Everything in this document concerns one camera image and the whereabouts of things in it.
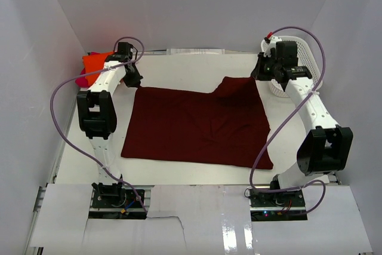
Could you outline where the dark red t shirt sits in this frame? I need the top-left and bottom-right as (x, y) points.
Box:
(121, 77), (270, 168)

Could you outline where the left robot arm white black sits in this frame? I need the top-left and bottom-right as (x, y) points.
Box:
(76, 42), (143, 208)

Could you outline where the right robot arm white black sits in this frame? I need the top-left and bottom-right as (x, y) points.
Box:
(251, 36), (353, 196)

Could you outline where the white perforated plastic basket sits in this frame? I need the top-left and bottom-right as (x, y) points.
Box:
(269, 35), (321, 98)

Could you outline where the folded orange t shirt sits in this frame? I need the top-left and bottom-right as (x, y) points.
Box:
(82, 51), (113, 87)

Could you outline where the folded pink t shirt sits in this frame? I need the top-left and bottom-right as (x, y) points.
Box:
(75, 51), (99, 88)

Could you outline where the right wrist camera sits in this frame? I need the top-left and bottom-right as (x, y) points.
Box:
(264, 35), (282, 57)

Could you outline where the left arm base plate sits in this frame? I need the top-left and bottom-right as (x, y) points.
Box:
(88, 183), (147, 220)

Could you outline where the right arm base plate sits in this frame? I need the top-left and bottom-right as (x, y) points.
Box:
(244, 188), (307, 222)

